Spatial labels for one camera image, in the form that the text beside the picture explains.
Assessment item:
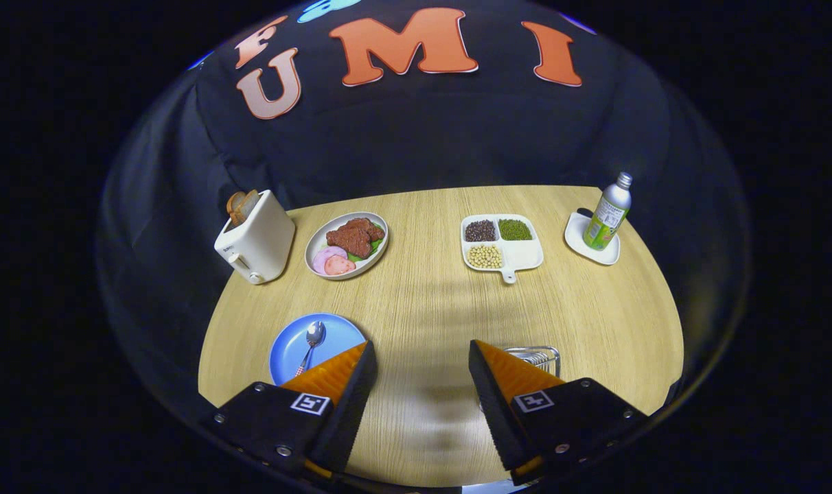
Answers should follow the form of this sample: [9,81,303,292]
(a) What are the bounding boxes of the white divided dish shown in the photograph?
[461,213,544,285]

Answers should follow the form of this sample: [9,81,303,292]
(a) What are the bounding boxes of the brown meat slice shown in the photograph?
[344,217,386,242]
[326,226,373,259]

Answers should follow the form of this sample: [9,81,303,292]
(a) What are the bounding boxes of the oval grey food plate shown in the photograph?
[305,211,389,280]

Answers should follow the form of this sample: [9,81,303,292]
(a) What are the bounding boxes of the blue round plate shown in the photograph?
[269,314,367,386]

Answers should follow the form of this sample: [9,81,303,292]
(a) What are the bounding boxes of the yellow soybeans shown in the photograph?
[467,245,503,269]

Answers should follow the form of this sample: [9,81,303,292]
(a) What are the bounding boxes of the silver green drink bottle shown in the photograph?
[583,172,633,250]

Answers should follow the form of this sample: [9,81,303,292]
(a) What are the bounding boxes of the spoon with checkered handle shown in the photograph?
[294,320,327,377]

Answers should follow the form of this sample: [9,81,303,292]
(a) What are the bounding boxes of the light pink ham slice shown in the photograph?
[312,246,348,275]

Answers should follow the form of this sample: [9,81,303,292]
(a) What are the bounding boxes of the small white plate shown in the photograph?
[564,211,621,266]

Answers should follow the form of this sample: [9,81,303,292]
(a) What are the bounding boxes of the white toaster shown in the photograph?
[214,190,296,285]

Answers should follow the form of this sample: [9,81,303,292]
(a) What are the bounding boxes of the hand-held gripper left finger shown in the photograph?
[212,340,378,480]

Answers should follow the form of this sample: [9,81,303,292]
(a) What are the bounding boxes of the metal drainer basket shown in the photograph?
[504,346,562,378]

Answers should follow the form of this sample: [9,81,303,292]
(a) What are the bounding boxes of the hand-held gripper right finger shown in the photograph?
[468,339,650,486]

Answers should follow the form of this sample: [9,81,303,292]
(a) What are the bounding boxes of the green lettuce leaf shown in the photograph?
[351,223,384,261]

